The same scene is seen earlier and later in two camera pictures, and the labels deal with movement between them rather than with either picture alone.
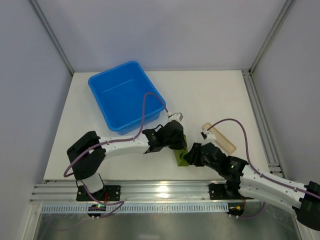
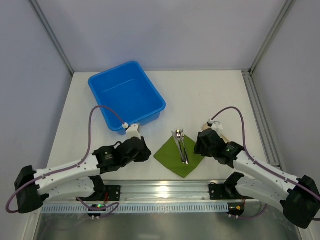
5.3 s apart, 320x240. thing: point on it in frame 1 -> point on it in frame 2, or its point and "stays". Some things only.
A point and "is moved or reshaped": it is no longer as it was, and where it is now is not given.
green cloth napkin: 180,154 is moved or reshaped
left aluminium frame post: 34,3 stays
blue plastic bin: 121,92 stays
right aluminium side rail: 274,163 stays
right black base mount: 219,191 stays
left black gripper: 178,141 -> 144,149
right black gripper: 197,155 -> 200,143
